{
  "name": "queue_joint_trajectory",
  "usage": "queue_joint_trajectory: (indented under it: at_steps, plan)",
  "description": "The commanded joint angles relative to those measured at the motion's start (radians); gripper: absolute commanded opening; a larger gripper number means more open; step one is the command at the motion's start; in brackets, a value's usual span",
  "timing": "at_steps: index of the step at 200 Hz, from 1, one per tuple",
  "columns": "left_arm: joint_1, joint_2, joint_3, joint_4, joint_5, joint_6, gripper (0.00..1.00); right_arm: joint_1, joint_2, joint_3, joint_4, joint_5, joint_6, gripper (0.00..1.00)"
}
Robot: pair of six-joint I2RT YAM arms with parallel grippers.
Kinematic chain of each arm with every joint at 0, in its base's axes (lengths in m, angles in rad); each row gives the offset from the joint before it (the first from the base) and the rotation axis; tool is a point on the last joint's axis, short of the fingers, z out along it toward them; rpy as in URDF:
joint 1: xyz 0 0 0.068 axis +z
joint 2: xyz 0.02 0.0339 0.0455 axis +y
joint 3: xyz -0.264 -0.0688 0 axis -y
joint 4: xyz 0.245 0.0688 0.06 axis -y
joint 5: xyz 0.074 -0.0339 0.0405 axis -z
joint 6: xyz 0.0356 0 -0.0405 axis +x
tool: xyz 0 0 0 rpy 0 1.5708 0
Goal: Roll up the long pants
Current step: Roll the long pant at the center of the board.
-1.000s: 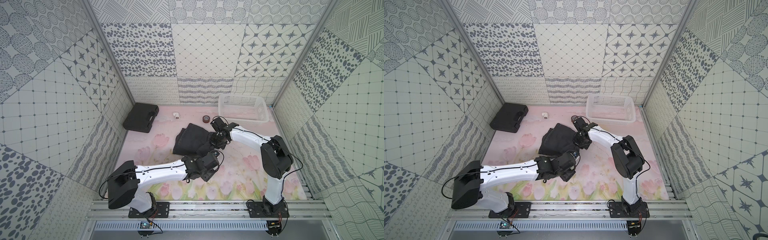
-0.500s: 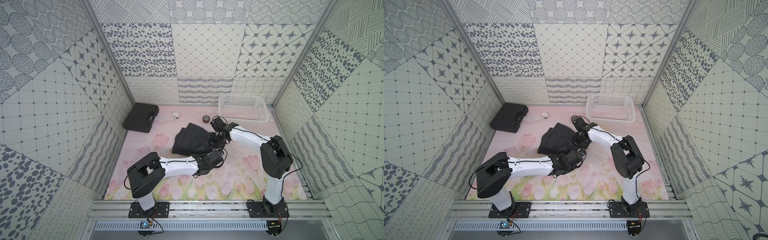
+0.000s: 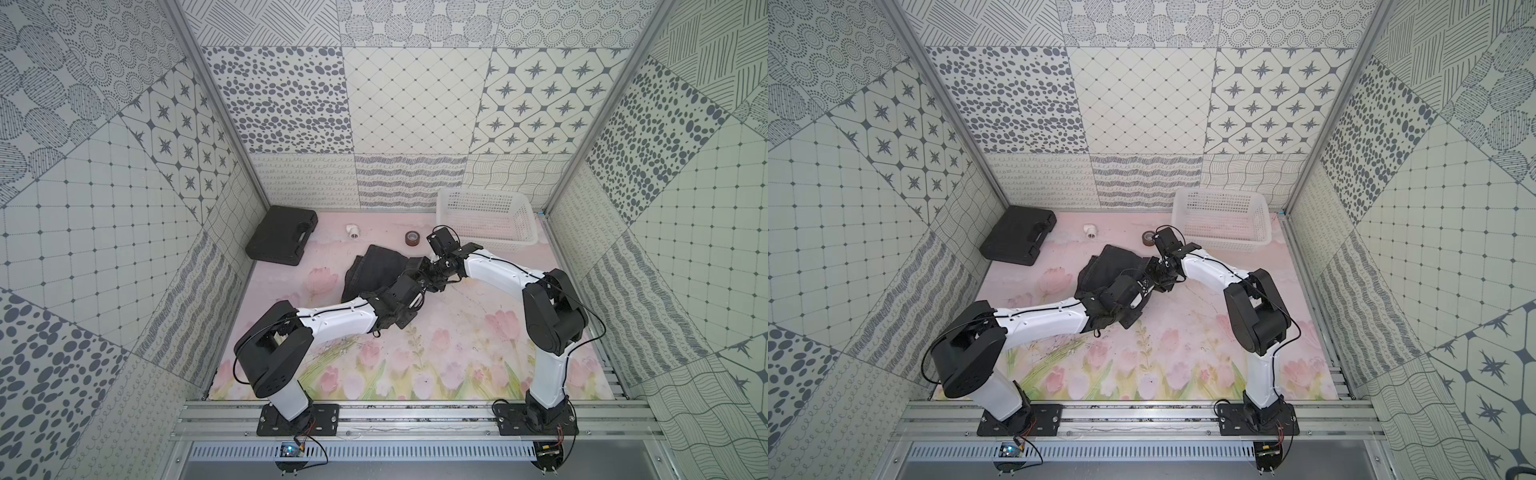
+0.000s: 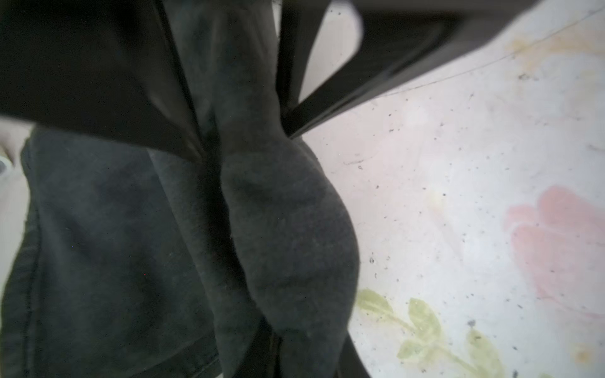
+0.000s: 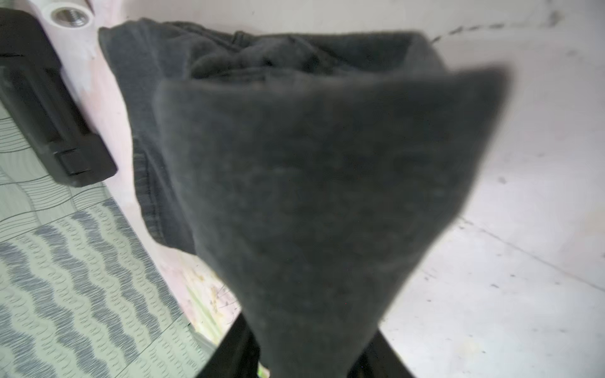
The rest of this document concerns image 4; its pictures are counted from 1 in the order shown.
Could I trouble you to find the dark grey long pants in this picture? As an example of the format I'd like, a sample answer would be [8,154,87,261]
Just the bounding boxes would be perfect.
[1,1,359,377]

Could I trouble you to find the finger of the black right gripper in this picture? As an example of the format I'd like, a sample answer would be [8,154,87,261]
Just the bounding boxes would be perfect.
[1,1,205,162]
[277,0,536,138]

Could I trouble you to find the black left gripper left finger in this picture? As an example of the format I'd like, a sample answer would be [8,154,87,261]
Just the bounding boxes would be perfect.
[235,321,281,378]

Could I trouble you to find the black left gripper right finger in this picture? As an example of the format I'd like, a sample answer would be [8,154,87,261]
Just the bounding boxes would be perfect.
[335,334,370,378]

